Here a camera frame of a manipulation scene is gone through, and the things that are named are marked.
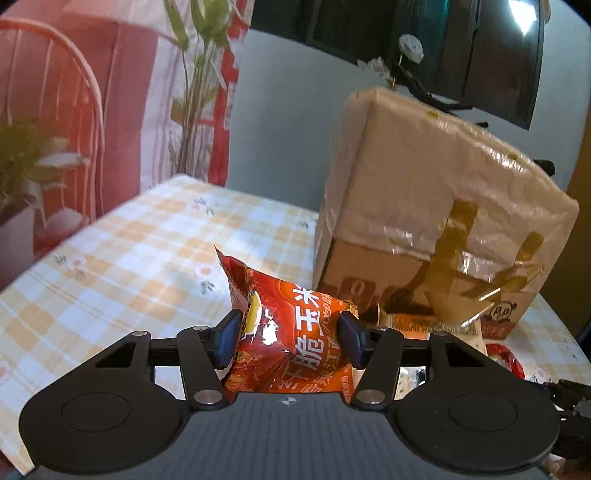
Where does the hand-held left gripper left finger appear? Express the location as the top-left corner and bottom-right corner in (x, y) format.
(95, 310), (245, 409)

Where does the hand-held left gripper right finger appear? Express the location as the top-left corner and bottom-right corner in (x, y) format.
(336, 311), (490, 409)

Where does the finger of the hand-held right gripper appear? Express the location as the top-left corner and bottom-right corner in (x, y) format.
(542, 378), (591, 416)

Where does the red orange snack packet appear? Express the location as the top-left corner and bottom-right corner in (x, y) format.
(215, 244), (361, 395)

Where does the beige snack packet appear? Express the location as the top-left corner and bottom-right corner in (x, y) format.
(379, 311), (483, 340)

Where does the brown cardboard box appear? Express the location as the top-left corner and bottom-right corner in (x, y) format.
(313, 85), (580, 340)

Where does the small red snack packet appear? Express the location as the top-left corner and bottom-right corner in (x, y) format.
(485, 342), (527, 380)

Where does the checked floral tablecloth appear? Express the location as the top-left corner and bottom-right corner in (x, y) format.
(0, 173), (591, 480)

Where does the wooden panel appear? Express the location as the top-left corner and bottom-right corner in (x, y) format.
(566, 138), (591, 335)

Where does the black exercise bike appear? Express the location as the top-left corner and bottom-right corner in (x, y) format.
(392, 65), (555, 177)

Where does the crumpled white tissue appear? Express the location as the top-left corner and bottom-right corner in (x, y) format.
(358, 57), (394, 78)

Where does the white plastic bag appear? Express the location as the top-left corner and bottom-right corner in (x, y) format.
(398, 34), (425, 64)

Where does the dark window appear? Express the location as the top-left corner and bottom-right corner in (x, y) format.
(249, 0), (546, 131)

